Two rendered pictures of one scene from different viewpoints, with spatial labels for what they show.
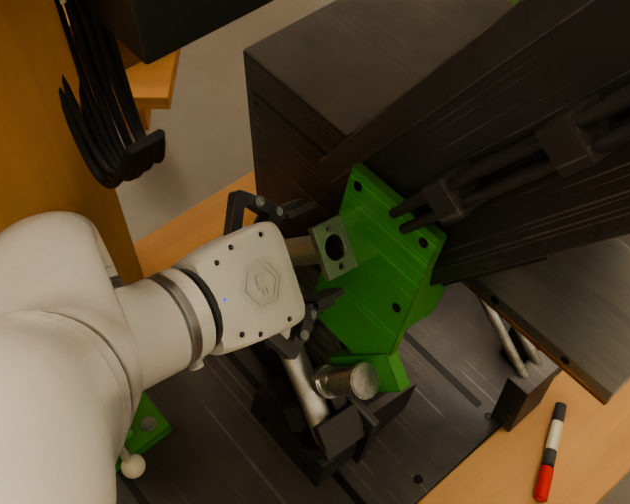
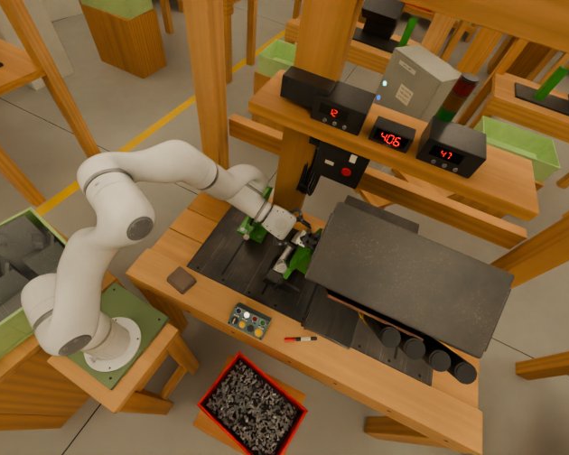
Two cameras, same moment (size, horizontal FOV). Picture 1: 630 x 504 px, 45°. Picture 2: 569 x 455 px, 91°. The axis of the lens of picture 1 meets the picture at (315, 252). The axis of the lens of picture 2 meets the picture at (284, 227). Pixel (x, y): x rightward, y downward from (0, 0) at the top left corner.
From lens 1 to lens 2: 0.50 m
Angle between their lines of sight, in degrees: 30
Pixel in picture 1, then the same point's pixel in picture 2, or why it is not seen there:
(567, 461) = (300, 345)
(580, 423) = (313, 346)
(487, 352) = not seen: hidden behind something
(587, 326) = (322, 314)
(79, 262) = (245, 176)
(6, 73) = (297, 151)
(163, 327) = (255, 206)
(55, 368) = (191, 158)
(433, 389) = (303, 301)
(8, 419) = (177, 153)
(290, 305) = (281, 234)
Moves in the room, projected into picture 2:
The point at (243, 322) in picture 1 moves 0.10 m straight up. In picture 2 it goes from (269, 225) to (272, 208)
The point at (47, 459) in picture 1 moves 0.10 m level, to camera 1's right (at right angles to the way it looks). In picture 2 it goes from (175, 161) to (187, 192)
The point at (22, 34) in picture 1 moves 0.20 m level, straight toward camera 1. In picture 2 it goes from (305, 147) to (271, 173)
